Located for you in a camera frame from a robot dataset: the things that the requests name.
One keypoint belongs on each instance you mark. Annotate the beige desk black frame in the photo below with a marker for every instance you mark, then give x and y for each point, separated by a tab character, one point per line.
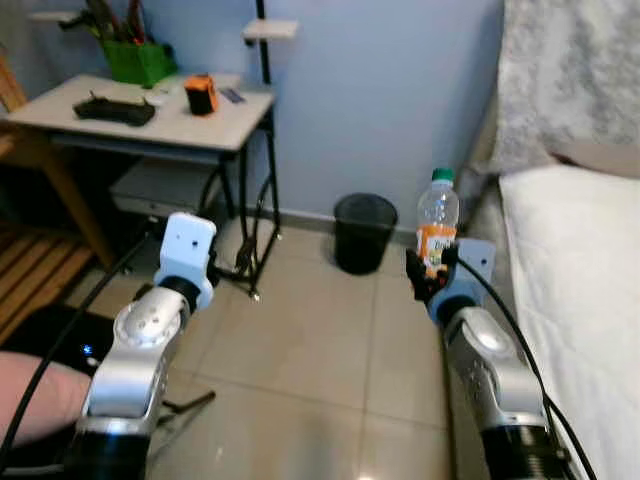
200	130

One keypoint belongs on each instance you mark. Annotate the green basket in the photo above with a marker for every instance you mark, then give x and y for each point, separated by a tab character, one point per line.
140	62

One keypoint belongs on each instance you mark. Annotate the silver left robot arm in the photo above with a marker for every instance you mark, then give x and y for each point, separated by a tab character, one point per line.
140	340

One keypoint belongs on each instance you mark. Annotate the grey box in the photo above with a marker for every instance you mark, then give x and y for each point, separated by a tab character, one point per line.
165	190

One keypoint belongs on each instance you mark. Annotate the person's forearm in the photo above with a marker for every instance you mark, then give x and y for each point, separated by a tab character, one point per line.
35	400

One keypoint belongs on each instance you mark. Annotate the small dark phone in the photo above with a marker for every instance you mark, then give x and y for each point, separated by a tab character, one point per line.
233	96

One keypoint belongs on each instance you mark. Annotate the large grey patterned cushion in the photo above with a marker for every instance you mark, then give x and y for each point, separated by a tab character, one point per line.
570	70

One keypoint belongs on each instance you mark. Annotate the black waste bin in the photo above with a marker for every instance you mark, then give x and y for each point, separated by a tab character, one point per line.
365	235

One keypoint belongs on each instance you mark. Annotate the black device blue light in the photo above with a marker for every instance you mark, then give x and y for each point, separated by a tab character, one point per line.
60	335

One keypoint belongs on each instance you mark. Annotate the small white shelf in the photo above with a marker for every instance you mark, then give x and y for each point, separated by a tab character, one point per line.
55	17
270	30

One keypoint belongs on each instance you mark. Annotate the white mattress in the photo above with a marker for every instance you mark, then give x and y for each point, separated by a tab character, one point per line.
580	320

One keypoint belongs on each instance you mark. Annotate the black stand base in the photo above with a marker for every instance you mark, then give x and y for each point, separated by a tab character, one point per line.
190	405

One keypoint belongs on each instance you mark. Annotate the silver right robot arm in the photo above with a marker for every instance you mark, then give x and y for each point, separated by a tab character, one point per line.
490	370

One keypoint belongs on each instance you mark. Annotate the black metal shelf pole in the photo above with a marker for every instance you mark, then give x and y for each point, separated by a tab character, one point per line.
265	60

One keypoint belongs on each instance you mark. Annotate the clear bottle green cap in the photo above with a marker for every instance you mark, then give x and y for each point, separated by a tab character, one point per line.
438	210

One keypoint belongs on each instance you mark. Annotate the black controller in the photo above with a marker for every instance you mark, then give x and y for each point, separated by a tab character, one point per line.
115	110

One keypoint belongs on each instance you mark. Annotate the wooden slatted board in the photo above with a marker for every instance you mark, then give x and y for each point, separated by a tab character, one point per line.
40	270

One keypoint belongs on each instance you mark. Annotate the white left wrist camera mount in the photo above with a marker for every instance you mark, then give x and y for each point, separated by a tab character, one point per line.
186	240

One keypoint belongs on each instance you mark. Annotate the orange black device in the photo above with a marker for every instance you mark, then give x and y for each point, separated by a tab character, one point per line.
201	95

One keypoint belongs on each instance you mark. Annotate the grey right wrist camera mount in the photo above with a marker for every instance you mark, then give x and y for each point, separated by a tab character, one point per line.
472	262

